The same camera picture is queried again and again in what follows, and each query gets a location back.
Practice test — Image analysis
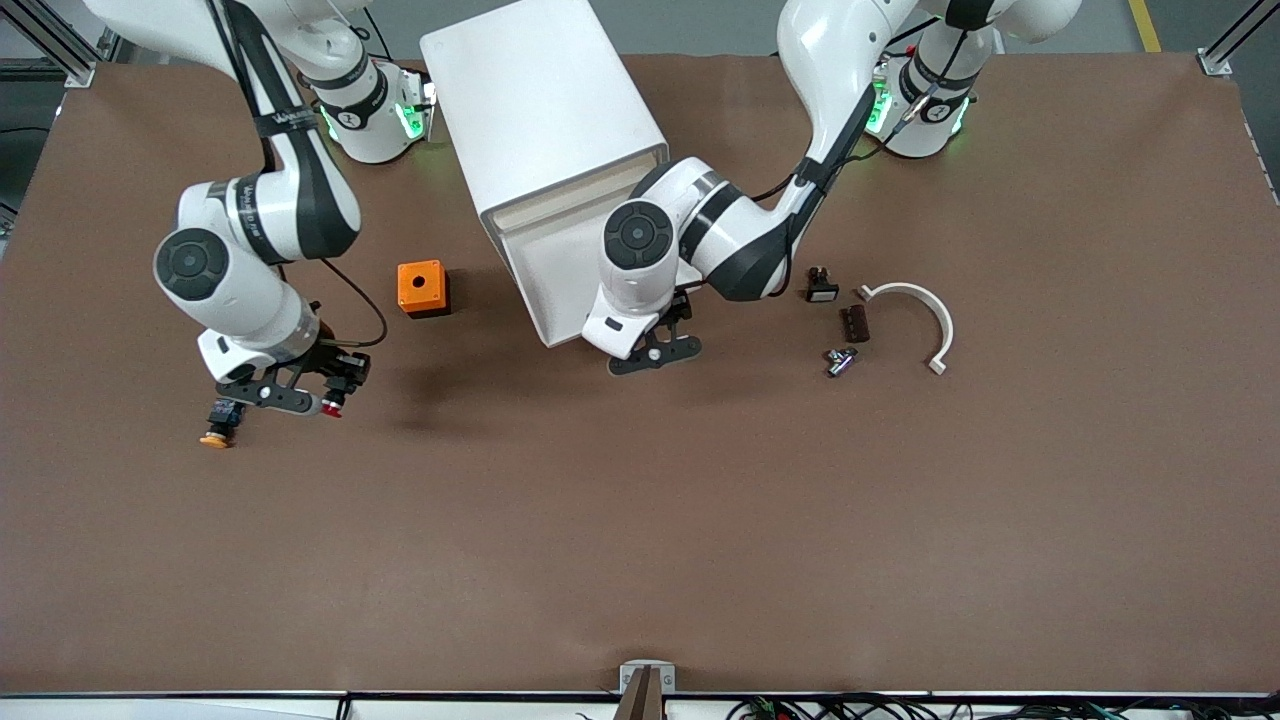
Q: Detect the white drawer cabinet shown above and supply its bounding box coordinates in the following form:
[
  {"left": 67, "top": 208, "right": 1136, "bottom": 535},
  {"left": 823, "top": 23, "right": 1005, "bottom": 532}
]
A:
[{"left": 419, "top": 0, "right": 671, "bottom": 236}]

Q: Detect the white curved plastic clamp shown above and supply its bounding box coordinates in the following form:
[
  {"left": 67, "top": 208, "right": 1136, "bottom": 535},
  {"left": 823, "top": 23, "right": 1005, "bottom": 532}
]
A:
[{"left": 857, "top": 282, "right": 956, "bottom": 377}]

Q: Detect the black cable bundle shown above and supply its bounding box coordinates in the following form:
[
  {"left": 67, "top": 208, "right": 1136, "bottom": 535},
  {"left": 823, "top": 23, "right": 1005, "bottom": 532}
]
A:
[{"left": 725, "top": 693, "right": 1280, "bottom": 720}]

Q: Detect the grey aluminium frame profile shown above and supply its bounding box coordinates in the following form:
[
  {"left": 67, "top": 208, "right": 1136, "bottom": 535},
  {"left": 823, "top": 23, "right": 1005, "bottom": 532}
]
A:
[
  {"left": 1198, "top": 0, "right": 1280, "bottom": 78},
  {"left": 0, "top": 0, "right": 136, "bottom": 89}
]

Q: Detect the orange box with hole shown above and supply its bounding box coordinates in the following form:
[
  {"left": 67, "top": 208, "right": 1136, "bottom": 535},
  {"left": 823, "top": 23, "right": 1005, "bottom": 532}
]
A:
[{"left": 397, "top": 260, "right": 452, "bottom": 319}]

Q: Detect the orange cap push button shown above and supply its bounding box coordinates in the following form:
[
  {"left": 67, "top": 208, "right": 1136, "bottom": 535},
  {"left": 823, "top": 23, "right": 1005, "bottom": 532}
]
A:
[{"left": 199, "top": 397, "right": 247, "bottom": 449}]

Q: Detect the brown post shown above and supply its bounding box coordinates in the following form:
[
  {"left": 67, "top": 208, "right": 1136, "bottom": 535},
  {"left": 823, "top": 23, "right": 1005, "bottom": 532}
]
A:
[{"left": 612, "top": 668, "right": 665, "bottom": 720}]

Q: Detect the black right camera bracket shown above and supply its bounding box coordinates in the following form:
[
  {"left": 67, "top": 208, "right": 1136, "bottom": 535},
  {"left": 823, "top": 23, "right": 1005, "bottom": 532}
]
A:
[{"left": 215, "top": 372, "right": 323, "bottom": 416}]

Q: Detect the black left camera bracket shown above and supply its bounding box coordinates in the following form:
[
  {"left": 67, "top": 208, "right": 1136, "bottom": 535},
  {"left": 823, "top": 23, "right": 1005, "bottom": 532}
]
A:
[{"left": 608, "top": 335, "right": 703, "bottom": 377}]

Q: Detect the white table edge rail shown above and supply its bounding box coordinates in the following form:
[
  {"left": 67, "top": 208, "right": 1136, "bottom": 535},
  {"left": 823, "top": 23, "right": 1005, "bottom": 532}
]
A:
[{"left": 0, "top": 692, "right": 1280, "bottom": 720}]

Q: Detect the grey metal table bracket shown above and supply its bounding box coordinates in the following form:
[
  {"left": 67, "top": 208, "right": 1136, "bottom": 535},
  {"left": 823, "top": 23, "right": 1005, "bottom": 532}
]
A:
[{"left": 619, "top": 660, "right": 677, "bottom": 695}]

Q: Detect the black camera bracket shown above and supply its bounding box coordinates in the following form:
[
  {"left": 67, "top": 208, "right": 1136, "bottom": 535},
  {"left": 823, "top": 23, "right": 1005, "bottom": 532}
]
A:
[
  {"left": 215, "top": 372, "right": 323, "bottom": 416},
  {"left": 608, "top": 335, "right": 703, "bottom": 377}
]

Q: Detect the white plastic drawer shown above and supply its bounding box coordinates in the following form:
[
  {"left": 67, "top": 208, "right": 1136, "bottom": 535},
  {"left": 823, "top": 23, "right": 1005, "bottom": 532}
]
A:
[{"left": 497, "top": 195, "right": 626, "bottom": 349}]

